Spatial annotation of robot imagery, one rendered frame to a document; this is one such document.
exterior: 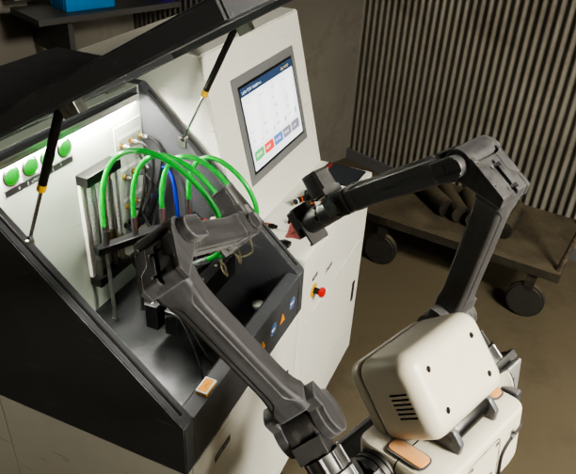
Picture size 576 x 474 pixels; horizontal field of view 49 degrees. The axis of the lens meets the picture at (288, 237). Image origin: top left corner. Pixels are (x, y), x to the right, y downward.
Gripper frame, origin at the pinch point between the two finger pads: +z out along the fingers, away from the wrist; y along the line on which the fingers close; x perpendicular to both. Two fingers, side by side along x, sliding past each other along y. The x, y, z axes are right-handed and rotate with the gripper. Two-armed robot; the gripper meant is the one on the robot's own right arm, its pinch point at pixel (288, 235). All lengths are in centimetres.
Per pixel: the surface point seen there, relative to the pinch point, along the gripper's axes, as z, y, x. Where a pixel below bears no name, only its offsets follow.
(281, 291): 23.8, -13.2, -8.2
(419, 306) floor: 99, -71, -147
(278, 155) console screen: 35, 25, -49
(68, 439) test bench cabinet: 53, -15, 55
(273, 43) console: 19, 57, -58
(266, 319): 20.6, -16.7, 4.5
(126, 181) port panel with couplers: 43, 39, 5
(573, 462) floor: 32, -140, -98
